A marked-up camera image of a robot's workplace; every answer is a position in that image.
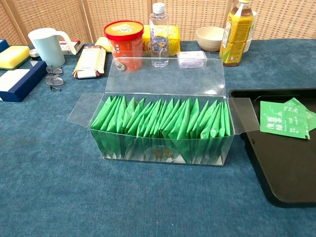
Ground clear plastic tea box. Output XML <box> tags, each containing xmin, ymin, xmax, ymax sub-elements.
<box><xmin>67</xmin><ymin>57</ymin><xmax>261</xmax><ymax>167</ymax></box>

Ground yellow packaged box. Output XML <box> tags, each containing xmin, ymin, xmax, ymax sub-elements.
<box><xmin>142</xmin><ymin>24</ymin><xmax>181</xmax><ymax>56</ymax></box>

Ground white and red box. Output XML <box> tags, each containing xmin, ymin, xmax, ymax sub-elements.
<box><xmin>58</xmin><ymin>38</ymin><xmax>84</xmax><ymax>55</ymax></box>

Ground yellow juice bottle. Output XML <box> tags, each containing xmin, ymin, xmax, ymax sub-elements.
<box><xmin>218</xmin><ymin>0</ymin><xmax>254</xmax><ymax>68</ymax></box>

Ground navy box with white top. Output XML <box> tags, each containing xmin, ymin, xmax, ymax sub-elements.
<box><xmin>0</xmin><ymin>60</ymin><xmax>47</xmax><ymax>103</ymax></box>

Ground small clear plastic case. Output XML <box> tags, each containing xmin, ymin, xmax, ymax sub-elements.
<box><xmin>176</xmin><ymin>50</ymin><xmax>208</xmax><ymax>70</ymax></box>

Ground red instant noodle cup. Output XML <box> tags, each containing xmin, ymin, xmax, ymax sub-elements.
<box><xmin>104</xmin><ymin>20</ymin><xmax>145</xmax><ymax>73</ymax></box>

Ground clear water bottle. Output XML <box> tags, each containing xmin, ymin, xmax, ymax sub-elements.
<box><xmin>149</xmin><ymin>2</ymin><xmax>169</xmax><ymax>68</ymax></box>

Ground cream and brown packet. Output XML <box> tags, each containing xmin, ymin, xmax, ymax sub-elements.
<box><xmin>72</xmin><ymin>45</ymin><xmax>107</xmax><ymax>79</ymax></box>

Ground pale yellow soft pack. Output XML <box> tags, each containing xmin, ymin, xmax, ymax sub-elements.
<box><xmin>94</xmin><ymin>37</ymin><xmax>112</xmax><ymax>53</ymax></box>

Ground beige bowl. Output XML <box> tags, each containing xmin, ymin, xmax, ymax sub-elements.
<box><xmin>196</xmin><ymin>26</ymin><xmax>225</xmax><ymax>53</ymax></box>

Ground folded eyeglasses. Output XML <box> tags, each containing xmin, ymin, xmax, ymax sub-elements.
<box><xmin>44</xmin><ymin>65</ymin><xmax>65</xmax><ymax>92</ymax></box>

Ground woven rattan screen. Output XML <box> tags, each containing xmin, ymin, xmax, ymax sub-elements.
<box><xmin>0</xmin><ymin>0</ymin><xmax>316</xmax><ymax>46</ymax></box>

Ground teal tablecloth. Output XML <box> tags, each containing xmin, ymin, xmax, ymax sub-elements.
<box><xmin>0</xmin><ymin>38</ymin><xmax>316</xmax><ymax>237</ymax></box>

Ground pale blue kettle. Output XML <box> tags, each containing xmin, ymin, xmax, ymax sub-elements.
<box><xmin>28</xmin><ymin>27</ymin><xmax>78</xmax><ymax>68</ymax></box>

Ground black plastic tray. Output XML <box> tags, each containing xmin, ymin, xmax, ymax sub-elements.
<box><xmin>228</xmin><ymin>88</ymin><xmax>316</xmax><ymax>204</ymax></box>

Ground small metal tin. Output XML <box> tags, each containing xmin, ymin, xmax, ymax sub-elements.
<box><xmin>28</xmin><ymin>48</ymin><xmax>41</xmax><ymax>60</ymax></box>

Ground yellow sponge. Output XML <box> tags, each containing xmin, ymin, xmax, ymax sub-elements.
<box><xmin>0</xmin><ymin>45</ymin><xmax>31</xmax><ymax>71</ymax></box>

